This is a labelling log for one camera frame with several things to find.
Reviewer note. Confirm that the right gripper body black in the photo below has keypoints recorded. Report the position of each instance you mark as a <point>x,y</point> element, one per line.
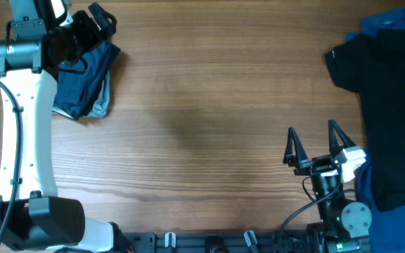
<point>319,164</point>

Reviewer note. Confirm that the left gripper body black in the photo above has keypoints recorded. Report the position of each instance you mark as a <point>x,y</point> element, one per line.
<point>77,37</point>

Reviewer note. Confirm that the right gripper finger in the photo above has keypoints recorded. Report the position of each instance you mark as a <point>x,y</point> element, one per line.
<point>295,154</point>
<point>338,139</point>

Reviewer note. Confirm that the blue denim shorts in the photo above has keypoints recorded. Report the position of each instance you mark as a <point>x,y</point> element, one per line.
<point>99,60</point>

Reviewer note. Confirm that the black t-shirt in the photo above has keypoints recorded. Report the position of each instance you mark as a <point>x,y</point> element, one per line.
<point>374,68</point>

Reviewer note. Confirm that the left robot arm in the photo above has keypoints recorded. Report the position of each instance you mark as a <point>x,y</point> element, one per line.
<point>41,36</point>

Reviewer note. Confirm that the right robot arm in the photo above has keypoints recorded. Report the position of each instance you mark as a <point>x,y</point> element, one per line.
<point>344,222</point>

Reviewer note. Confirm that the folded black garment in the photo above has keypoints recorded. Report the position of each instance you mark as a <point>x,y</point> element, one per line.
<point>70,110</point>

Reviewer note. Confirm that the blue polo shirt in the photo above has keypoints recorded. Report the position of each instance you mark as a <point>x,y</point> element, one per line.
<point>387,231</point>

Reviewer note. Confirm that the right white rail clip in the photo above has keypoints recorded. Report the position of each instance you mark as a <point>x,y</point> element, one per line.
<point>250,238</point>

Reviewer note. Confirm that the white rail clip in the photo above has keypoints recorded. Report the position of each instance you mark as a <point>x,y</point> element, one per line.
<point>250,238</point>
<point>170,240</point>

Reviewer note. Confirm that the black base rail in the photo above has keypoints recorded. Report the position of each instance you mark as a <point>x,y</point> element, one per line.
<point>216,242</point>

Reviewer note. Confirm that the left white rail clip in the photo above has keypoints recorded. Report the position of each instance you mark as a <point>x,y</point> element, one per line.
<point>170,240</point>

